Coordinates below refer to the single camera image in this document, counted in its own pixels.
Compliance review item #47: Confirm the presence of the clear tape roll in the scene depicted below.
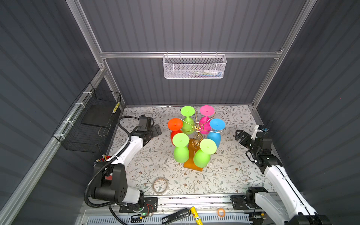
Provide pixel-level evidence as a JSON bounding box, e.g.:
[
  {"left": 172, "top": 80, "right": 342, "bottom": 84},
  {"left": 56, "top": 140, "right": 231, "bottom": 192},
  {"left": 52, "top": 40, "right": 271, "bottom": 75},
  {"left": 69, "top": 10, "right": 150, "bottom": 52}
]
[{"left": 152, "top": 177, "right": 169, "bottom": 195}]

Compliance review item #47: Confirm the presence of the pink wine glass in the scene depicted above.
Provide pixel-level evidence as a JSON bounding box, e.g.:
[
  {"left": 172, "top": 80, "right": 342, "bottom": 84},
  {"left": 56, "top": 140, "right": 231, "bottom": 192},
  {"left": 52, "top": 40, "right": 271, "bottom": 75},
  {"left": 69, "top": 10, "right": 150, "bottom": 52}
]
[{"left": 199, "top": 106, "right": 215, "bottom": 135}]

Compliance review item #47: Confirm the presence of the black wire wall basket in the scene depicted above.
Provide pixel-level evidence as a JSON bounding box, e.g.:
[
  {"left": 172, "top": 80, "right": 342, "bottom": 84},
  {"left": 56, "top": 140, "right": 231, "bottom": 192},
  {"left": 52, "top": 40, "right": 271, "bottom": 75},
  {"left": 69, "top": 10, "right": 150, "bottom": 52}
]
[{"left": 53, "top": 85, "right": 122, "bottom": 154}]

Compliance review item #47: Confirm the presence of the white mesh wall basket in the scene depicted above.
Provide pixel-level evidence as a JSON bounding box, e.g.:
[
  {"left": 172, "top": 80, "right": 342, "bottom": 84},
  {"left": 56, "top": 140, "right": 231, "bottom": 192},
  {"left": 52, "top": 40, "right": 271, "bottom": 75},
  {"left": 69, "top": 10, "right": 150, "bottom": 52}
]
[{"left": 162, "top": 54, "right": 227, "bottom": 79}]

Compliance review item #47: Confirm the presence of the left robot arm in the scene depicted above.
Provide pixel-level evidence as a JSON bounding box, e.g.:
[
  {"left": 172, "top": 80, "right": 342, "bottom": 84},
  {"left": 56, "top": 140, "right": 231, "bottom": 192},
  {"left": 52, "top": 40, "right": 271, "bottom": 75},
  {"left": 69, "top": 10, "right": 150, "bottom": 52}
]
[{"left": 84, "top": 115, "right": 162, "bottom": 209}]

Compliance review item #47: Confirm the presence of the green wine glass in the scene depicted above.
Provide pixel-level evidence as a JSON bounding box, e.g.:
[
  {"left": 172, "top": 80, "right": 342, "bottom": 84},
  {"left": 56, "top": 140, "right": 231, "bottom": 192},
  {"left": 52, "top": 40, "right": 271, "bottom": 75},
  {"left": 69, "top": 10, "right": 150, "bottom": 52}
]
[
  {"left": 172, "top": 133, "right": 190, "bottom": 163},
  {"left": 193, "top": 138, "right": 217, "bottom": 168},
  {"left": 181, "top": 106, "right": 195, "bottom": 135}
]

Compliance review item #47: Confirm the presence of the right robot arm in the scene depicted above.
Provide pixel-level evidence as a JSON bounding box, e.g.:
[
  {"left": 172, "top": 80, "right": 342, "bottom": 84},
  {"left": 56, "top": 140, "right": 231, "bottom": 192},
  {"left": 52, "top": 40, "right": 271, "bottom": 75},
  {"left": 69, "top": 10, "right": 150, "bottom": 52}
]
[{"left": 235, "top": 125, "right": 331, "bottom": 225}]

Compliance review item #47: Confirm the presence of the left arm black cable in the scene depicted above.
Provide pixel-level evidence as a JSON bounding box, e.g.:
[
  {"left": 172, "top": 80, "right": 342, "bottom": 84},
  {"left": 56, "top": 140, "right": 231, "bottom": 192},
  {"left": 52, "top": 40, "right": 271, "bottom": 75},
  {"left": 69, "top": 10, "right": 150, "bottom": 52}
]
[{"left": 83, "top": 116, "right": 141, "bottom": 225}]

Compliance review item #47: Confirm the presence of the gold wire wine glass rack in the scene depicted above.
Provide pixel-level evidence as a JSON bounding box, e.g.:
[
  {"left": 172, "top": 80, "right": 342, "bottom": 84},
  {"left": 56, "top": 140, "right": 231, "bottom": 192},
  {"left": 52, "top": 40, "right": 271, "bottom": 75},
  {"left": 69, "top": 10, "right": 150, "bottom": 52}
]
[{"left": 178, "top": 112, "right": 226, "bottom": 172}]

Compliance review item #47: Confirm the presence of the red pencil cup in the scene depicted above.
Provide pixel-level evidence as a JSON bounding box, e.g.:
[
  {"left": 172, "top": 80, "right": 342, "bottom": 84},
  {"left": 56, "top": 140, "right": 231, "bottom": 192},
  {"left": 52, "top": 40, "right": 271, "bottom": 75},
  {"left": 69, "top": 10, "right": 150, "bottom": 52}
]
[{"left": 94, "top": 154, "right": 116, "bottom": 182}]

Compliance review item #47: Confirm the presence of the black stapler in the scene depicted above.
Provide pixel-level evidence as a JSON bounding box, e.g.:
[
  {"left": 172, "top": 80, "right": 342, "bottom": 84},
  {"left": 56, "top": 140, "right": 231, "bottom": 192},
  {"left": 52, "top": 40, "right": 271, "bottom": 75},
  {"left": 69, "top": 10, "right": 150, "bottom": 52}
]
[{"left": 161, "top": 208, "right": 191, "bottom": 225}]

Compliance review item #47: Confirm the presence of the red wine glass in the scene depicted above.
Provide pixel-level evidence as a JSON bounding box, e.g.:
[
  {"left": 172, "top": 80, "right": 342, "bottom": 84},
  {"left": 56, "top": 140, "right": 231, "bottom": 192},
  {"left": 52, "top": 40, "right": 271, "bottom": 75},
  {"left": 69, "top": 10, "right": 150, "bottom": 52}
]
[{"left": 167, "top": 118, "right": 183, "bottom": 144}]

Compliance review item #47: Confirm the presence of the blue wine glass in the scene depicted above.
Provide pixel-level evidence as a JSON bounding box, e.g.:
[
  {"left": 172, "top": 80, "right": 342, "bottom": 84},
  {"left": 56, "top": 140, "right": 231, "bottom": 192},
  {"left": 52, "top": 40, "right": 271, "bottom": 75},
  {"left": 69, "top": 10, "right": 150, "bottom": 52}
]
[{"left": 207, "top": 119, "right": 226, "bottom": 147}]

